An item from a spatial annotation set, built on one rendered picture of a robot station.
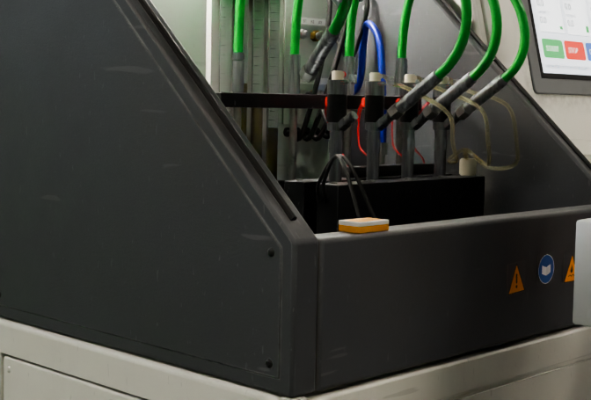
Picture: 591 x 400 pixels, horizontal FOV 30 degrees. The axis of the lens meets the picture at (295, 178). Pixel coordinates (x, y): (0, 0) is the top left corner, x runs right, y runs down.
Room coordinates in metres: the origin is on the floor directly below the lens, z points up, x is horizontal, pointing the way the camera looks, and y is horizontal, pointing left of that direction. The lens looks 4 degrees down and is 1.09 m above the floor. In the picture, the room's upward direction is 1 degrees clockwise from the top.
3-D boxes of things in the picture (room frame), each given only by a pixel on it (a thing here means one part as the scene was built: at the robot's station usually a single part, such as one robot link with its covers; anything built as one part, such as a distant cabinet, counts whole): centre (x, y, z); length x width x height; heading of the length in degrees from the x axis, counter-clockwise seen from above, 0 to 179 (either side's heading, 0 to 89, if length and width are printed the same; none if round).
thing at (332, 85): (1.51, -0.06, 1.01); 0.05 x 0.03 x 0.21; 46
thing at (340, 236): (1.35, -0.23, 0.87); 0.62 x 0.04 x 0.16; 136
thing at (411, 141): (1.63, -0.17, 1.01); 0.05 x 0.03 x 0.21; 46
